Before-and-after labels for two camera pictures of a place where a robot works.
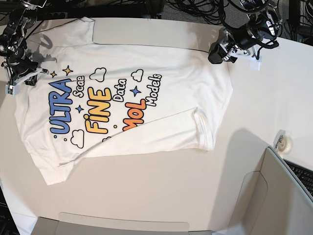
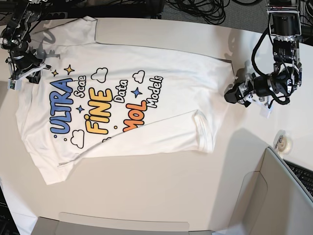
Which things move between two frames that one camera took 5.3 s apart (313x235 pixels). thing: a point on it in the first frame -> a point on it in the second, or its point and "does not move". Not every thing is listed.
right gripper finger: [231, 58] -> [246, 103]
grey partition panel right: [276, 200] does not move
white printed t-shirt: [99, 101] does not move
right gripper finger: [213, 57] -> [234, 95]
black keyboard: [304, 174] does not move
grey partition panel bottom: [74, 223] does not move
